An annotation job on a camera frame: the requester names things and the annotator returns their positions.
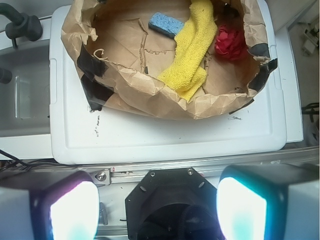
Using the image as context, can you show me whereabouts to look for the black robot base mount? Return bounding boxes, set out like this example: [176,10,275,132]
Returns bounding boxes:
[125,167,225,240]

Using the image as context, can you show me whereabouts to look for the aluminium extrusion rail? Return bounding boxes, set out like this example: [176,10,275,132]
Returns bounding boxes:
[77,146,320,185]

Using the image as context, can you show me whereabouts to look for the black cables at left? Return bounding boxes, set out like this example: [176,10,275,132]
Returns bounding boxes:
[0,149,61,173]

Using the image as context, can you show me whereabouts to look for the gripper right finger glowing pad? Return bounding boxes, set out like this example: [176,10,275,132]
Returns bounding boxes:
[216,163,320,240]

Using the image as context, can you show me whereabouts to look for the brown paper bag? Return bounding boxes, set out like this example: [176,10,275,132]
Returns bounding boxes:
[61,0,278,120]

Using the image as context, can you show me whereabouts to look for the yellow microfiber cloth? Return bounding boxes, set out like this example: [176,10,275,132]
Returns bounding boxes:
[157,0,218,102]

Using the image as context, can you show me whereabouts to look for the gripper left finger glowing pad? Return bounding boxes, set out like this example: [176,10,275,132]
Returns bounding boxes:
[0,170,100,240]

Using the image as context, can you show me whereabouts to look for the white sink basin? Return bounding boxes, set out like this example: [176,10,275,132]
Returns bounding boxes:
[0,37,53,159]

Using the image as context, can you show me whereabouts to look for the blue sponge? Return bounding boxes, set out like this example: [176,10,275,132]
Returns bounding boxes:
[148,12,184,39]

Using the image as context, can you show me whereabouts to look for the white plastic bin lid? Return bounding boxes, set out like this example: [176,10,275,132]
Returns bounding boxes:
[49,6,287,165]

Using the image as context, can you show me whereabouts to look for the red crumpled cloth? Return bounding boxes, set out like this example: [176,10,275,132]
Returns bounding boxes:
[214,25,248,61]

